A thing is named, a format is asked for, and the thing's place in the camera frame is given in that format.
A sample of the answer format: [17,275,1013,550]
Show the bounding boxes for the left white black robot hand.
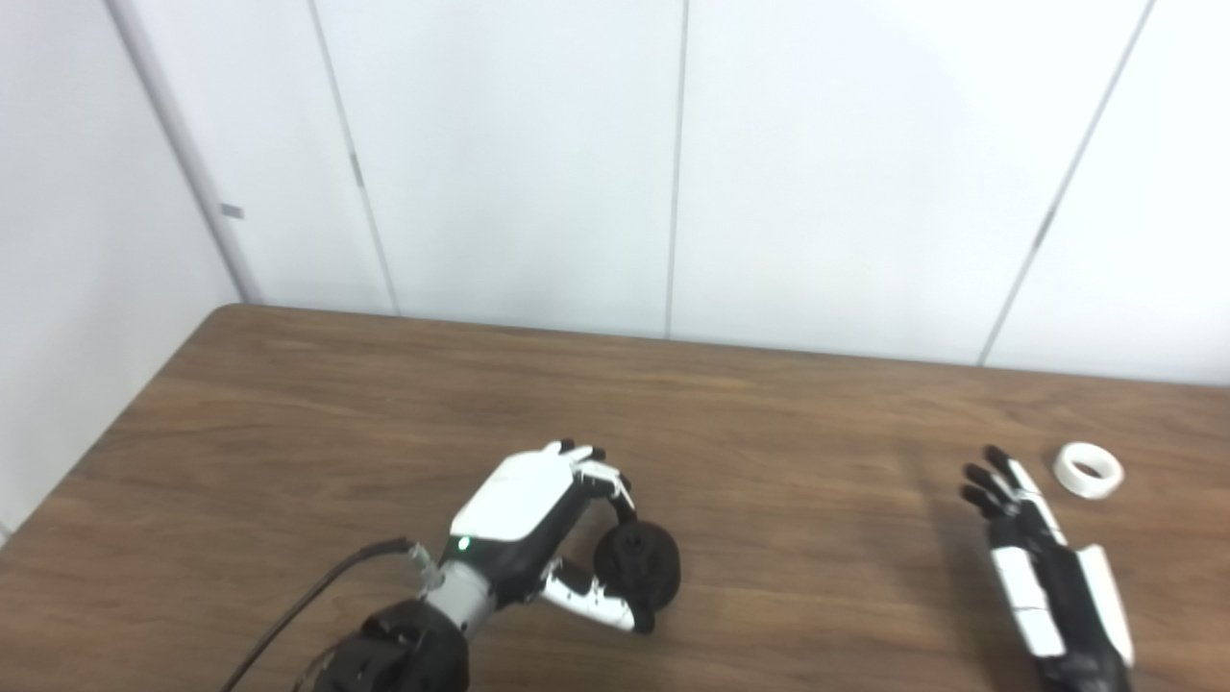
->
[423,439,659,635]

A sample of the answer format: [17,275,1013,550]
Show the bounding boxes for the grey wall corner trim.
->
[106,0,262,305]

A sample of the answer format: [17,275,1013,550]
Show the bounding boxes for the white ring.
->
[1052,441,1125,500]

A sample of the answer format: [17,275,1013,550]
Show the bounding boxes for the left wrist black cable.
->
[221,538,443,692]

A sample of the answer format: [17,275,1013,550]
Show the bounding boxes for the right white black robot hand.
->
[961,445,1137,692]

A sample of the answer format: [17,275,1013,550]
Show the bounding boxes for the round black part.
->
[593,519,682,616]

